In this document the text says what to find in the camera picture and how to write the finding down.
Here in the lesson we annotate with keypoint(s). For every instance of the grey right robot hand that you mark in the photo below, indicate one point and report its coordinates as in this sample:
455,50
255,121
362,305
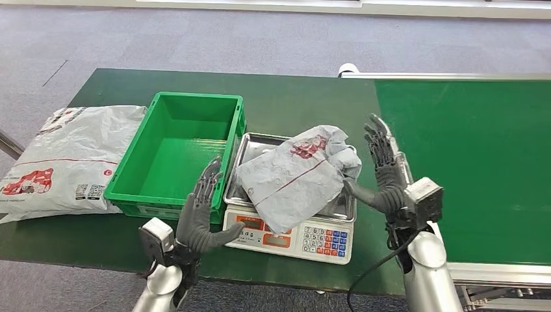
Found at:
389,189

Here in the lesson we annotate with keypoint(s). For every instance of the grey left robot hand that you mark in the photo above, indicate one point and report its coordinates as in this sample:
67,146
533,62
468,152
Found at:
196,228

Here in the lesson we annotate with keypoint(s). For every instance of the grey parcel bag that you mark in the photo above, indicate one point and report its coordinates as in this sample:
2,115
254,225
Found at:
292,176

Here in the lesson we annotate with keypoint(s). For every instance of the green conveyor belt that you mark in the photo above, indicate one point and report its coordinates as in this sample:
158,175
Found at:
482,163

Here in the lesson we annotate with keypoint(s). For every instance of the white conveyor roller end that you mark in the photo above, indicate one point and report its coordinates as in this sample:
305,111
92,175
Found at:
348,69

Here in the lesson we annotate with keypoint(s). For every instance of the green plastic crate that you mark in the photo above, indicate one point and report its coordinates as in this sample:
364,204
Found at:
172,163

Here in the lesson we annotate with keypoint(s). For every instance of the white scale with steel tray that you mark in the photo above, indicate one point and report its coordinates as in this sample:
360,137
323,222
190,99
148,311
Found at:
318,241

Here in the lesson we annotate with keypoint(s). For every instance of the dark green table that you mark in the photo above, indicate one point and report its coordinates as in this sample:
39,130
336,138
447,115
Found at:
292,103

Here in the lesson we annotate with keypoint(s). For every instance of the large flat grey mailer bag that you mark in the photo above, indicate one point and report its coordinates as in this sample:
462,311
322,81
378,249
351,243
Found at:
69,163

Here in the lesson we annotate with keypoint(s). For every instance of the grey metal bar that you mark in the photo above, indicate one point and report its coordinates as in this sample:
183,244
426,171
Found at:
9,148

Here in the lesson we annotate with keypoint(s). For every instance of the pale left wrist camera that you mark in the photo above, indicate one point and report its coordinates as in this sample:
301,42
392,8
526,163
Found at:
158,228

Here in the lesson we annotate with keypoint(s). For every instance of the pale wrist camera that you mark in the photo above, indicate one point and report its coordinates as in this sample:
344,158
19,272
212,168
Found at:
158,228
426,198

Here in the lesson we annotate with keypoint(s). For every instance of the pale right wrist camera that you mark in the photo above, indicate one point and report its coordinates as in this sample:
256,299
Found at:
426,198

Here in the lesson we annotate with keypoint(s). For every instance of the aluminium conveyor frame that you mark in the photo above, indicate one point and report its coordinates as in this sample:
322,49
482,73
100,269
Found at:
452,76

